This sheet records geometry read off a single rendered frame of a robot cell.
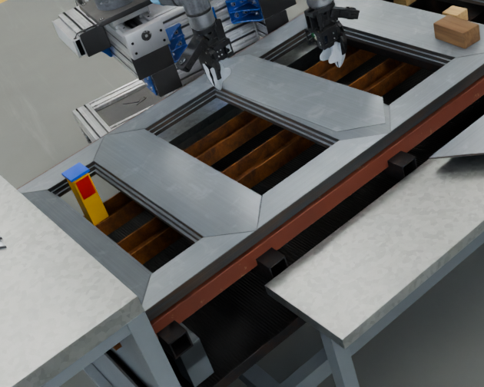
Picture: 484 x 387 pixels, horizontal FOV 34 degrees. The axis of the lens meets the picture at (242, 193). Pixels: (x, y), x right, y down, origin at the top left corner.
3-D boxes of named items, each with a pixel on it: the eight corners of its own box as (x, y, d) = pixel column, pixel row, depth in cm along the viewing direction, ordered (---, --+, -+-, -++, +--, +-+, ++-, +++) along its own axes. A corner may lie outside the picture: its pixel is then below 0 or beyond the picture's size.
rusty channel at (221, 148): (446, 7, 280) (445, -6, 277) (44, 278, 219) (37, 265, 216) (429, 3, 286) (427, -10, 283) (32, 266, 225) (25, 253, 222)
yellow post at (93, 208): (113, 226, 229) (88, 173, 217) (99, 235, 227) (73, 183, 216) (105, 219, 232) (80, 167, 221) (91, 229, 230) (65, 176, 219)
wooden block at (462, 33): (480, 40, 223) (479, 24, 220) (465, 49, 221) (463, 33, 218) (450, 29, 232) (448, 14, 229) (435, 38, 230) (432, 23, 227)
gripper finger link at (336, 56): (327, 74, 231) (321, 46, 226) (342, 64, 234) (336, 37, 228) (334, 77, 229) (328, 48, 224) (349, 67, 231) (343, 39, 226)
